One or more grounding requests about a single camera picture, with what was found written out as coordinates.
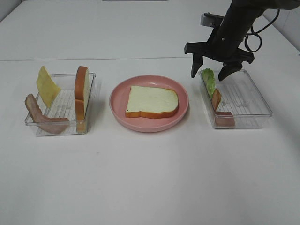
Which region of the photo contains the pink bacon strip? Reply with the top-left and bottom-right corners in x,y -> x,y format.
25,94 -> 69,135

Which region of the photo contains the green lettuce leaf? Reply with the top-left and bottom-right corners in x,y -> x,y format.
202,68 -> 215,98

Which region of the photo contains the clear left plastic container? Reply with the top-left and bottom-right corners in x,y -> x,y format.
25,73 -> 96,136

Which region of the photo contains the yellow cheese slice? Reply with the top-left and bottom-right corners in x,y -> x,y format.
36,66 -> 60,108

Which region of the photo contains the clear right plastic container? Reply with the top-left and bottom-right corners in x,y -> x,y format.
199,69 -> 272,129

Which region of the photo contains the pink round plate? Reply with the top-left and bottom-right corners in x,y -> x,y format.
109,75 -> 189,133

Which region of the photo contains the clear plastic container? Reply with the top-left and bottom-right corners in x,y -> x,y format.
199,69 -> 272,129
25,73 -> 96,136

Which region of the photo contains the white bread slice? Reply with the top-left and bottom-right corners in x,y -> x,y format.
74,66 -> 90,134
125,86 -> 179,119

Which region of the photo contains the black cable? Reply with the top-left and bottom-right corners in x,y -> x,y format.
243,8 -> 281,53

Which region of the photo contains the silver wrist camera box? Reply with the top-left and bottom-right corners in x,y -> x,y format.
200,13 -> 224,28

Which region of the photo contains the brown bacon strip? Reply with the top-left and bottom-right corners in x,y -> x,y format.
211,88 -> 235,128

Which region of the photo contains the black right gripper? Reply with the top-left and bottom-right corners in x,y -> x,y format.
184,14 -> 255,82

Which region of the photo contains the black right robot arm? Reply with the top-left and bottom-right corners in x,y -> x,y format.
184,0 -> 300,81

